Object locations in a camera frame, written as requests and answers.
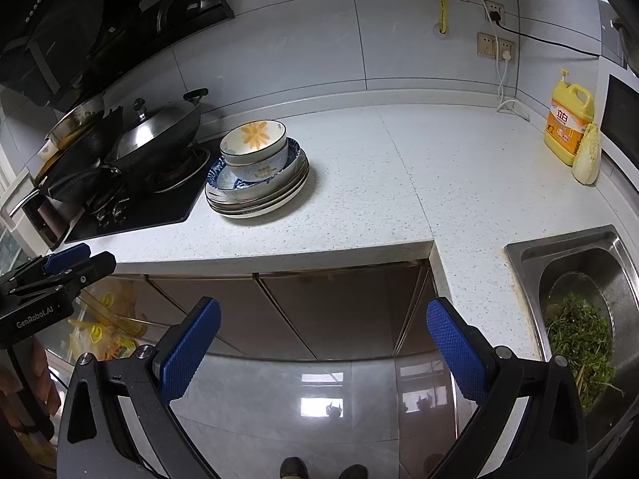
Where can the steel wok lid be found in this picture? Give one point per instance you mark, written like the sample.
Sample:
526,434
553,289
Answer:
150,132

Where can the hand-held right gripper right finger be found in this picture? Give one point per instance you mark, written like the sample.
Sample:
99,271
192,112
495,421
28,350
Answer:
457,354

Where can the black shoe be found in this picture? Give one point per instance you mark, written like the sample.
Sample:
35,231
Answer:
292,469
352,472

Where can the orange flower bowl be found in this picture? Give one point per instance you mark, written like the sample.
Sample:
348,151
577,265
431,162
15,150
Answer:
254,134

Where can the yellow plastic bag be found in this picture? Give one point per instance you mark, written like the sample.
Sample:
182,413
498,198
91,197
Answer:
110,329

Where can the green leafy vegetables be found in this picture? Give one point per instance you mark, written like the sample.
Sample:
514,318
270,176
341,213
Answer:
579,339

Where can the person's left hand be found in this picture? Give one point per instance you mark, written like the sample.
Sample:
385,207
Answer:
42,379

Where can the black range hood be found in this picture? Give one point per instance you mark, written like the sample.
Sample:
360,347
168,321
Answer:
100,20

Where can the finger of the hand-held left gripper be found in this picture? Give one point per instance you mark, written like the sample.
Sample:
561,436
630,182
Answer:
67,255
95,267

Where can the yellow-green sponge cloth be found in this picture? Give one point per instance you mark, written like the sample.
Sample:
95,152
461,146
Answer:
586,159

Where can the steel sink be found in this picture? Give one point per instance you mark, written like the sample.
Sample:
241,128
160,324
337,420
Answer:
529,254

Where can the beige wall socket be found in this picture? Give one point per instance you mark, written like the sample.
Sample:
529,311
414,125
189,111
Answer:
489,46

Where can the steel wok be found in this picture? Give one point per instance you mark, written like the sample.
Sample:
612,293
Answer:
75,119

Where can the plain white bowl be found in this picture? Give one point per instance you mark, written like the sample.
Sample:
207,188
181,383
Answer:
264,168

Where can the white microwave oven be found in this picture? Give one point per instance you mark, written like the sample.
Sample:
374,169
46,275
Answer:
624,114

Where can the black wok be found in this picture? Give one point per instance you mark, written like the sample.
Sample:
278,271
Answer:
164,158

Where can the brown cabinet door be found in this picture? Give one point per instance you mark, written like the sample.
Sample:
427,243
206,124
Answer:
349,309

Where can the black gas stove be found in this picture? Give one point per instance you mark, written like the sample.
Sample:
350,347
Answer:
159,214

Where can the blue patterned bowl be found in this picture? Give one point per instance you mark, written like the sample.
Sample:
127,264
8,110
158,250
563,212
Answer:
297,159

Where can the white wall socket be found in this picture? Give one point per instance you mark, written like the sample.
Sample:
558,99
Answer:
491,10

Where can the yellow detergent bottle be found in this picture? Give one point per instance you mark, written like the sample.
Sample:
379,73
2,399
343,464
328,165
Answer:
566,129

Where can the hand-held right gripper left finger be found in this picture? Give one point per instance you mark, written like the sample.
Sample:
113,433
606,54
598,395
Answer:
192,349

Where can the black frying pan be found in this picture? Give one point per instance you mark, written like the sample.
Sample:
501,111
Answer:
75,169

